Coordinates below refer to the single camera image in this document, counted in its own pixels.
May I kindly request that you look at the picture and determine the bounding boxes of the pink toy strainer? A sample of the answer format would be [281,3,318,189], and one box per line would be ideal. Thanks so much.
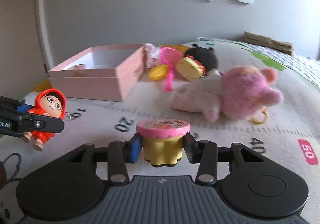
[160,47,183,92]

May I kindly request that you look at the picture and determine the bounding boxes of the yellow kitty face toy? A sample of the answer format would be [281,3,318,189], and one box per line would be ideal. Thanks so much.
[176,56,206,82]

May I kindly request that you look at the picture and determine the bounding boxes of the red hooded toy figure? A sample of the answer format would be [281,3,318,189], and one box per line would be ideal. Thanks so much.
[22,88,66,151]

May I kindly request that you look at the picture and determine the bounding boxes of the black plush toy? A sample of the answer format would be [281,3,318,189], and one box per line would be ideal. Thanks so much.
[184,43,218,75]

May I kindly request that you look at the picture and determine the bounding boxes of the yellow pink toy stamp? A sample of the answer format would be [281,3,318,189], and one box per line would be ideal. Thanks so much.
[136,119,190,167]
[68,64,86,70]

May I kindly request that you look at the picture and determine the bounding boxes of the pink haired plush doll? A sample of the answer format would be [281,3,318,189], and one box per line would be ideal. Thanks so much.
[170,65,284,122]

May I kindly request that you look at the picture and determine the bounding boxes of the yellow toy corn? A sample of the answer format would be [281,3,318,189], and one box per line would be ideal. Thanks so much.
[148,64,169,81]

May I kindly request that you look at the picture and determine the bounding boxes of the colourful play mat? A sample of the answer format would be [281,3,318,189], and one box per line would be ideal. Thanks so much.
[0,37,320,224]

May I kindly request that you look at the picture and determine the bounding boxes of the folded brown towel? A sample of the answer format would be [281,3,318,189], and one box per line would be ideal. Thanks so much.
[244,31,296,56]

